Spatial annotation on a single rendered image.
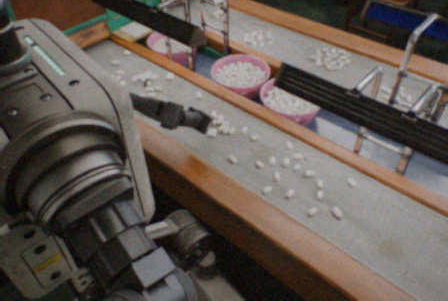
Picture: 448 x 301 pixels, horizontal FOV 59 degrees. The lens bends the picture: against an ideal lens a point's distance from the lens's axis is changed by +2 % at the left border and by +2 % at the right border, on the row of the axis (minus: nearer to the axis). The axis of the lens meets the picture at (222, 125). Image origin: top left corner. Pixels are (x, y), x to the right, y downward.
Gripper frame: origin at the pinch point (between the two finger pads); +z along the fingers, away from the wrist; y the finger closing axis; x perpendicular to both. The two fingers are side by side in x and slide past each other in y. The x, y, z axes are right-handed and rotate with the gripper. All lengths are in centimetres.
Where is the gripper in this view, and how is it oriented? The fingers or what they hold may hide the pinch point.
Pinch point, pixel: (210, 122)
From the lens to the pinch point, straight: 144.4
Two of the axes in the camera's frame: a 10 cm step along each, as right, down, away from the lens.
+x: -4.0, 9.0, 1.6
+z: 5.1, 0.7, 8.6
